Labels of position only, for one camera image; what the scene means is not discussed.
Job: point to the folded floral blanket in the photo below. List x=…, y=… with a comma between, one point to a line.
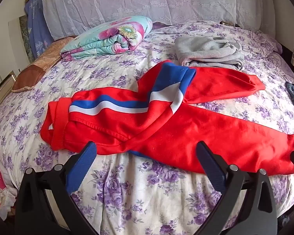
x=105, y=41

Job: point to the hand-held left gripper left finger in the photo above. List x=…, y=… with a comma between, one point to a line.
x=82, y=169

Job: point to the red pants with striped band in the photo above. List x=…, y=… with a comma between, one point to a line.
x=210, y=132

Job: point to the grey folded garment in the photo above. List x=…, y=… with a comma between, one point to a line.
x=205, y=51

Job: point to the purple cloth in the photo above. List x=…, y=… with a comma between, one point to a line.
x=159, y=25

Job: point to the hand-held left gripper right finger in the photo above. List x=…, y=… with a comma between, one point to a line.
x=212, y=169

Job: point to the brown patterned pillow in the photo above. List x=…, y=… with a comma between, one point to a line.
x=39, y=66

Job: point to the blue patterned cloth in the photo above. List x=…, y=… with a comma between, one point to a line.
x=36, y=29

